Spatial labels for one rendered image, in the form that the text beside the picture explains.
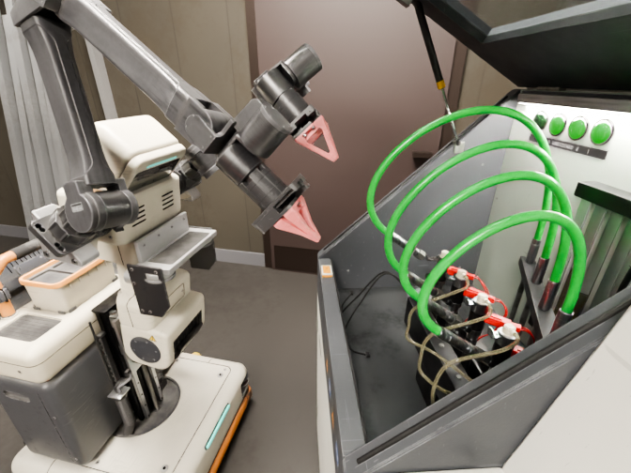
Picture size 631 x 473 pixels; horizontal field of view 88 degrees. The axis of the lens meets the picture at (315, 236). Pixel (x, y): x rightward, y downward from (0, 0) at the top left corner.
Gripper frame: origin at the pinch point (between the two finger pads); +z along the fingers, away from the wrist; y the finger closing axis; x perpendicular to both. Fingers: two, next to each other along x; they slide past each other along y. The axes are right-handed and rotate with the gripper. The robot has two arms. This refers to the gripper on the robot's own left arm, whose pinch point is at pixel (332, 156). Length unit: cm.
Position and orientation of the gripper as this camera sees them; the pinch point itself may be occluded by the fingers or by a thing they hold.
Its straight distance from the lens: 67.0
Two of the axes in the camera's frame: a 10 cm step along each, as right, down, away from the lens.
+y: 1.4, -1.9, 9.7
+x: -7.4, 6.3, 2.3
